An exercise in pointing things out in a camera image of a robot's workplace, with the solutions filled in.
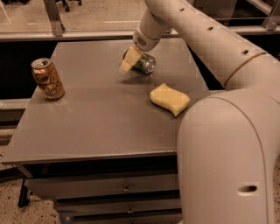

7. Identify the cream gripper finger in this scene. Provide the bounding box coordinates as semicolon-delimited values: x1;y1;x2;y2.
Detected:
120;45;142;74

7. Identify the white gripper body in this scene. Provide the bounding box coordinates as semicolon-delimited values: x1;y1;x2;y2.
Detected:
133;27;160;52

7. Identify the green soda can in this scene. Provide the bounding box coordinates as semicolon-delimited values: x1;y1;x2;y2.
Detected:
130;51;156;74

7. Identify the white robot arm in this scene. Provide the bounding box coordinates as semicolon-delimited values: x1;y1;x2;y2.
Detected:
133;0;280;224

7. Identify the orange soda can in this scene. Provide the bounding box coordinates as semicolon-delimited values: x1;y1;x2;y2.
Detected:
31;58;65;100

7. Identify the yellow wavy sponge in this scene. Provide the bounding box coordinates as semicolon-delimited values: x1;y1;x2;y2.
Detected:
150;83;191;117

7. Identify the grey drawer cabinet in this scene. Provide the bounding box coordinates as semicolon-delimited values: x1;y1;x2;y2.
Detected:
0;38;212;224

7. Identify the top drawer with knob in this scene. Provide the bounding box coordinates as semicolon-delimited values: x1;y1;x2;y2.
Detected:
25;172;179;200

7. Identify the drawer with knob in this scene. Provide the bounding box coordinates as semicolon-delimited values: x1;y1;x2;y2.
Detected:
54;195;181;216
25;172;179;200

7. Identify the middle drawer with knob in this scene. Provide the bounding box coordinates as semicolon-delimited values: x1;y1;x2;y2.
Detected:
54;195;181;216

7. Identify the bottom drawer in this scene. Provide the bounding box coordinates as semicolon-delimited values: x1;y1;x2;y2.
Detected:
62;211;182;224

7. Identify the metal railing frame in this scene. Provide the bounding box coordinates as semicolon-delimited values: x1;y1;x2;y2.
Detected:
0;0;280;39

